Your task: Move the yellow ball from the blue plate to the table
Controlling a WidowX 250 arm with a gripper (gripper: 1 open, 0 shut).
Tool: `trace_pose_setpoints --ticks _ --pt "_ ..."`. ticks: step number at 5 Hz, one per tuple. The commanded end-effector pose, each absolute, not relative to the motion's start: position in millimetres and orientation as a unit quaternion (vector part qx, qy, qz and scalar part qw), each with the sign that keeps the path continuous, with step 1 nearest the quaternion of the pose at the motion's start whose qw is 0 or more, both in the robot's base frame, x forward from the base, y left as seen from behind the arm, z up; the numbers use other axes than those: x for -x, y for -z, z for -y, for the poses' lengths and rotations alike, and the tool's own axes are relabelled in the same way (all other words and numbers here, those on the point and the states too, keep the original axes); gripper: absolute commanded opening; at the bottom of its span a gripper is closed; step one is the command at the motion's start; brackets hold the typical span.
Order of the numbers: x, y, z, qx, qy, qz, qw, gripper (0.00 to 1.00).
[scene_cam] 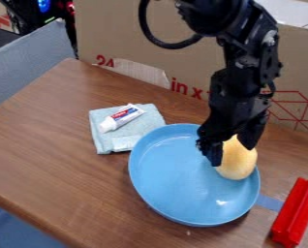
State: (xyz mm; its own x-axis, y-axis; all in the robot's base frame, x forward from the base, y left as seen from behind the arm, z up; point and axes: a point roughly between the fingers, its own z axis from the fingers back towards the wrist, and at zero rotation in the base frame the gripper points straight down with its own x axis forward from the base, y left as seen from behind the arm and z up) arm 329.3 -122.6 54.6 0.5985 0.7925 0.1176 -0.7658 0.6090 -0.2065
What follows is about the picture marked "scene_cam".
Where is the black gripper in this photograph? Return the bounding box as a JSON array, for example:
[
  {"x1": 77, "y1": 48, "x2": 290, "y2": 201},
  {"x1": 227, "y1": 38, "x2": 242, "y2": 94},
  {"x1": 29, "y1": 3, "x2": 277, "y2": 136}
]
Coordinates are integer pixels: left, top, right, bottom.
[{"x1": 198, "y1": 69, "x2": 274, "y2": 167}]

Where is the yellow ball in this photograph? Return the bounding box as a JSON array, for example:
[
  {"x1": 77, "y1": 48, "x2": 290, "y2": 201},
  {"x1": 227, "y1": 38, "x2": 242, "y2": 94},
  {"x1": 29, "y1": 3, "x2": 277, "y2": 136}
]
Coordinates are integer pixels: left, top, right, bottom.
[{"x1": 217, "y1": 136, "x2": 258, "y2": 180}]

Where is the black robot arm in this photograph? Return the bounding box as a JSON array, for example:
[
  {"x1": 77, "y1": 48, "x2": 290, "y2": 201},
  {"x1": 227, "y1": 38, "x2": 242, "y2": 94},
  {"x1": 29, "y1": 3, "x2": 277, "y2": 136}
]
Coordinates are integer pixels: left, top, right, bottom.
[{"x1": 177, "y1": 0, "x2": 283, "y2": 167}]

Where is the blue plate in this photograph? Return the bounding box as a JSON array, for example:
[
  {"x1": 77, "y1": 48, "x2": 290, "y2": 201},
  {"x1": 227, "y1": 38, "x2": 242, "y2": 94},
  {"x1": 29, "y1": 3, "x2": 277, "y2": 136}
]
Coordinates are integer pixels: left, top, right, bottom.
[{"x1": 129, "y1": 124, "x2": 261, "y2": 227}]

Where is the blue tape strip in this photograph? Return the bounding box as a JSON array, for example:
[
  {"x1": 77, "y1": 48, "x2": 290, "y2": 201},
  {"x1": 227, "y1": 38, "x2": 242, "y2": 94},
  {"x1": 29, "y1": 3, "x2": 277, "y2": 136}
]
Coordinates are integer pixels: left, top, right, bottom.
[{"x1": 257, "y1": 195, "x2": 285, "y2": 212}]

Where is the white toothpaste tube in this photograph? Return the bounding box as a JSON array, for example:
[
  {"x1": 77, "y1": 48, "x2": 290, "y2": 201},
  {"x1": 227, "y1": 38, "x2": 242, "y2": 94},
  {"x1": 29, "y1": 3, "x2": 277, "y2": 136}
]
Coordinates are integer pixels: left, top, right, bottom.
[{"x1": 99, "y1": 104, "x2": 146, "y2": 134}]

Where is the light blue folded cloth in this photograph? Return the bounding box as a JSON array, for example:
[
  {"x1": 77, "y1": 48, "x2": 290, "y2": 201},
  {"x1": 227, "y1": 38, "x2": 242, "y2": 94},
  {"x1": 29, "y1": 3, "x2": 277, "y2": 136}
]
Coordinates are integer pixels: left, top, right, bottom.
[{"x1": 90, "y1": 104, "x2": 166, "y2": 154}]

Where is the red plastic block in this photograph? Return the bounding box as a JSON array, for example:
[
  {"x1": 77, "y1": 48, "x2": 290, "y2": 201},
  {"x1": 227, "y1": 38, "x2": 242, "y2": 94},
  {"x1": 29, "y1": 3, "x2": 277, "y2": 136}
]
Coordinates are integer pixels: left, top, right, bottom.
[{"x1": 271, "y1": 177, "x2": 308, "y2": 248}]

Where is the brown cardboard box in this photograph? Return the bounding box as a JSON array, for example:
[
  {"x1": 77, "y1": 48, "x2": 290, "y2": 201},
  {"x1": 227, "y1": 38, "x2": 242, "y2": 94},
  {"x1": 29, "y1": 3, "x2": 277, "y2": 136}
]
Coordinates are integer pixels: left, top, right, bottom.
[{"x1": 74, "y1": 0, "x2": 308, "y2": 132}]

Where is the black machine with lights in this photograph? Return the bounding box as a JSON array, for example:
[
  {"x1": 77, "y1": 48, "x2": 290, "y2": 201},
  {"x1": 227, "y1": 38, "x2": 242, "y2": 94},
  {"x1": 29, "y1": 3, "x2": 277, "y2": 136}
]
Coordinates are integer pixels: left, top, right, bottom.
[{"x1": 0, "y1": 0, "x2": 78, "y2": 53}]

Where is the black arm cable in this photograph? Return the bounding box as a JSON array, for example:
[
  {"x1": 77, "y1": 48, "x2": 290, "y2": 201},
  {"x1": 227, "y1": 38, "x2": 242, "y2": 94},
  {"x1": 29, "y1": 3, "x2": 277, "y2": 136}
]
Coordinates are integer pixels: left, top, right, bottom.
[{"x1": 138, "y1": 0, "x2": 205, "y2": 50}]

